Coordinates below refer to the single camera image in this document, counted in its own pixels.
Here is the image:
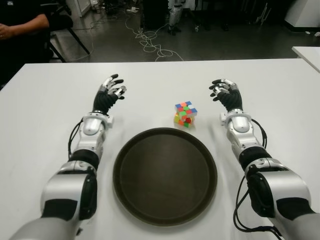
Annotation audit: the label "robot left hand black silver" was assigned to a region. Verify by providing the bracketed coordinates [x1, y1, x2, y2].
[92, 73, 127, 116]

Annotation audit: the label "robot right hand black silver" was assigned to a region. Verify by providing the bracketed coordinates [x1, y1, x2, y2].
[208, 78, 244, 113]

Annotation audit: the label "multicoloured Rubik's cube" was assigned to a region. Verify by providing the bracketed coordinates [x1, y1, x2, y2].
[173, 100, 199, 129]

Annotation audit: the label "person's bare forearm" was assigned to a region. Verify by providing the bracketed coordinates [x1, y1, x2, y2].
[0, 18, 50, 41]

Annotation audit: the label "round dark brown plate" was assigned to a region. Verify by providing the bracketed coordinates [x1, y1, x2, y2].
[112, 127, 218, 227]

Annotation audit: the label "black metal chair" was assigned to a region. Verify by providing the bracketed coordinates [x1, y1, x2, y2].
[43, 4, 91, 63]

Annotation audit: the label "white side table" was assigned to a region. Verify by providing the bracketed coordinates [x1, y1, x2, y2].
[291, 46, 320, 73]

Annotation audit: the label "seated person in black shirt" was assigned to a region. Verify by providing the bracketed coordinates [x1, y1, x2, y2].
[0, 0, 52, 87]

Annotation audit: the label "tall black cabinet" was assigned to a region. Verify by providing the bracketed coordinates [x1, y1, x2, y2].
[141, 0, 171, 30]

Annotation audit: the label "silver humanoid robot legs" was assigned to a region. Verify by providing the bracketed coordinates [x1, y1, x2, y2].
[167, 0, 183, 33]

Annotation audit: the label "white cabinet with black base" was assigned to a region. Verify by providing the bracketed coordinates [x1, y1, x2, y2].
[284, 0, 320, 33]

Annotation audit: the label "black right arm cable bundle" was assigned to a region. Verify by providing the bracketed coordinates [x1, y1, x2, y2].
[233, 118, 281, 237]

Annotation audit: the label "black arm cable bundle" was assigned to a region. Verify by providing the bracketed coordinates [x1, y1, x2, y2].
[233, 118, 281, 237]
[67, 117, 85, 158]

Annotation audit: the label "black left arm cable bundle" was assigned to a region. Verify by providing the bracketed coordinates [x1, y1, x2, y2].
[67, 117, 85, 158]

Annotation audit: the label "tangled white floor cable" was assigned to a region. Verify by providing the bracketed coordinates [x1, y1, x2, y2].
[124, 14, 185, 62]

